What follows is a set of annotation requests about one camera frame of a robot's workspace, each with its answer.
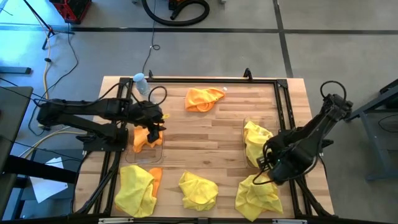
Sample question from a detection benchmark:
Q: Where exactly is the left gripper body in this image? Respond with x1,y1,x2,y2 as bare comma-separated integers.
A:
126,101,165,129

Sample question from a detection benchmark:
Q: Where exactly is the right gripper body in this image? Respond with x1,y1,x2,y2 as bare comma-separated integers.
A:
263,139,317,186

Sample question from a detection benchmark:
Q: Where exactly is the orange microfiber towel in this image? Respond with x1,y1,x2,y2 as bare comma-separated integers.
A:
185,87,226,113
147,167,164,198
132,123,164,154

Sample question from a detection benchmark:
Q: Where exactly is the yellow microfiber towel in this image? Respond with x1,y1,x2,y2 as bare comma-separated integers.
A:
178,170,220,212
243,120,275,169
114,164,158,218
234,173,284,222

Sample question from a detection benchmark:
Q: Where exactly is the clear spray bottle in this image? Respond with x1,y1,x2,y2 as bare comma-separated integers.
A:
132,72,151,96

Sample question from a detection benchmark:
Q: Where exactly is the white paper sheet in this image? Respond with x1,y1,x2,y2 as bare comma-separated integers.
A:
29,156,70,204

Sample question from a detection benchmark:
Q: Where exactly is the black floor beam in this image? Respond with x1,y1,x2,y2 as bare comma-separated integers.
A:
0,154,78,185

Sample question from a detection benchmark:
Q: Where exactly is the black overhead gantry bar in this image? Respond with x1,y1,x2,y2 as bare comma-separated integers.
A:
0,213,398,224

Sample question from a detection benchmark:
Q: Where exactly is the red and black case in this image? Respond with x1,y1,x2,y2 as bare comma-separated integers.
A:
49,0,93,25

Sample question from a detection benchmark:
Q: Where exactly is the black tripod stand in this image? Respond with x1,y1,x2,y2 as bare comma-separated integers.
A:
22,0,76,51

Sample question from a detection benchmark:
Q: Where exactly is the grey desk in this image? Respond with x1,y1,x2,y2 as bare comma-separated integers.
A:
0,86,34,175

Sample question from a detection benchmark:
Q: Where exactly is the short black bar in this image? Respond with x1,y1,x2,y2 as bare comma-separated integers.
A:
0,67,32,75

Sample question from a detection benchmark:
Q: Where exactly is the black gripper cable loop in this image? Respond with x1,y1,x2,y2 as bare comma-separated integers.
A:
148,85,168,108

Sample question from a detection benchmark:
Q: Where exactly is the black table frame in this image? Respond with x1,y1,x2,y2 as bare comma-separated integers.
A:
72,76,336,218

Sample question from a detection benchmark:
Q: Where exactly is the blue-grey table frame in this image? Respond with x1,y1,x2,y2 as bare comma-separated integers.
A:
344,77,398,182

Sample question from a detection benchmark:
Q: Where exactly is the thin black floor cable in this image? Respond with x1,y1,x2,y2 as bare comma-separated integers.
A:
141,0,161,75

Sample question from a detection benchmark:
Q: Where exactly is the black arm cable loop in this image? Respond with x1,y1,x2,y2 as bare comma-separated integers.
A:
320,80,348,101

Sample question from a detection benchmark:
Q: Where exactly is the black vacuum hose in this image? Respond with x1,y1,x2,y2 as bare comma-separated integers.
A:
141,0,211,27

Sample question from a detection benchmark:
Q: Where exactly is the yellow floor cable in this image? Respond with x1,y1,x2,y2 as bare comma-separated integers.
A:
17,12,90,159

